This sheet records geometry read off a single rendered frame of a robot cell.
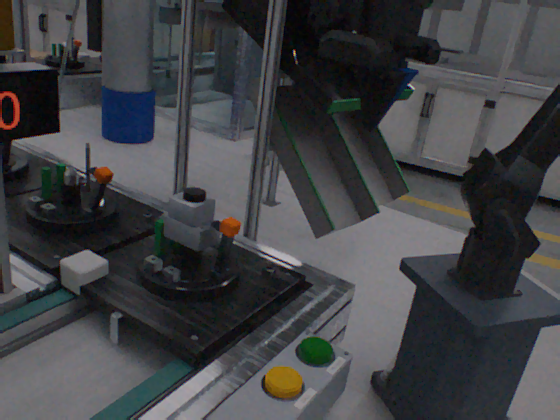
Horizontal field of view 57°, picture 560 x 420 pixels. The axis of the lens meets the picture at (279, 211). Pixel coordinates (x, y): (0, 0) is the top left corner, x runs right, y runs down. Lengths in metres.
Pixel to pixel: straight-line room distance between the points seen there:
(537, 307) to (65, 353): 0.55
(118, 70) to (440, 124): 3.39
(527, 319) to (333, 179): 0.43
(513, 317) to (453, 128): 4.00
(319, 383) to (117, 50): 1.19
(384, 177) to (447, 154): 3.58
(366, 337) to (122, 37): 1.07
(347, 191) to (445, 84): 3.63
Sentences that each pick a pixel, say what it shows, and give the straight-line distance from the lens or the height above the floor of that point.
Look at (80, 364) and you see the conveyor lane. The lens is 0.68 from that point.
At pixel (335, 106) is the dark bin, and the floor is 1.20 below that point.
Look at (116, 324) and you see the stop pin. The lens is 0.67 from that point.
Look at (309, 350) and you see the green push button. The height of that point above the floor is 0.97.
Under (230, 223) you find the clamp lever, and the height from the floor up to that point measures 1.07.
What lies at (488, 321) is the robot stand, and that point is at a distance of 0.60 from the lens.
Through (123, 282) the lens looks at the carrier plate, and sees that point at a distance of 0.72.
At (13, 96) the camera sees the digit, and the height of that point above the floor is 1.22.
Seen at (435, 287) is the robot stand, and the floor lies 1.06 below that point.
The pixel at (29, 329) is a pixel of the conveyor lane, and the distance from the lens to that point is 0.72.
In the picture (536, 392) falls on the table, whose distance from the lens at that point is 0.89.
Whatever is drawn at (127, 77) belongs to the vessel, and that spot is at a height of 1.05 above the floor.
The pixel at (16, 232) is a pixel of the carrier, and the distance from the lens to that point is 0.86.
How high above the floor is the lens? 1.36
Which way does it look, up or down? 23 degrees down
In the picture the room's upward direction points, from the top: 8 degrees clockwise
